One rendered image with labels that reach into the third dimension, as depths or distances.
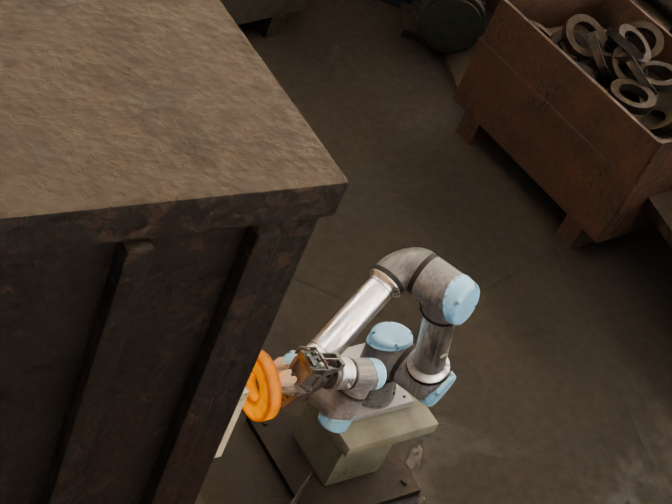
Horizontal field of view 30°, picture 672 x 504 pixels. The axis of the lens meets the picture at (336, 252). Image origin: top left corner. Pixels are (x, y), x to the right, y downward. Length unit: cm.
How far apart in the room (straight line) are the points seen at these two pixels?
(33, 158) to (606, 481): 292
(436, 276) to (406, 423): 66
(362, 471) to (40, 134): 227
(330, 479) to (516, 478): 67
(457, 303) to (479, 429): 115
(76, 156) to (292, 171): 30
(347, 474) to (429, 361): 57
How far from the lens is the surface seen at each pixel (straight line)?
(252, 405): 274
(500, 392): 427
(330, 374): 282
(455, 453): 400
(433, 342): 320
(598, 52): 505
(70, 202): 158
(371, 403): 351
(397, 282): 305
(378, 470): 381
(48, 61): 180
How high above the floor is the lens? 279
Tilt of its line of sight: 39 degrees down
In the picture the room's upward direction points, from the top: 25 degrees clockwise
